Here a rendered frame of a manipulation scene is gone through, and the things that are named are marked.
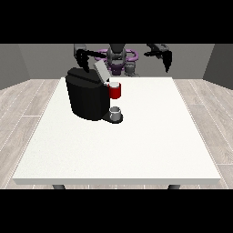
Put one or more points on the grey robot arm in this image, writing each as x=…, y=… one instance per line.
x=76, y=47
x=164, y=47

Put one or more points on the red pod holder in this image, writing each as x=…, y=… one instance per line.
x=114, y=93

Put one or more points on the black coffee machine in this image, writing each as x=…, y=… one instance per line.
x=85, y=97

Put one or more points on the pale grey machine lid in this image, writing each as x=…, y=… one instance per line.
x=101, y=71

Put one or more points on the small grey cup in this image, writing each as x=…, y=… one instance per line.
x=115, y=114

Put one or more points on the grey robot trunk purple rings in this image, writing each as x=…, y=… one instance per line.
x=116, y=57

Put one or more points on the dark table leg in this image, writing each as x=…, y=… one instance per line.
x=174, y=187
x=59, y=187

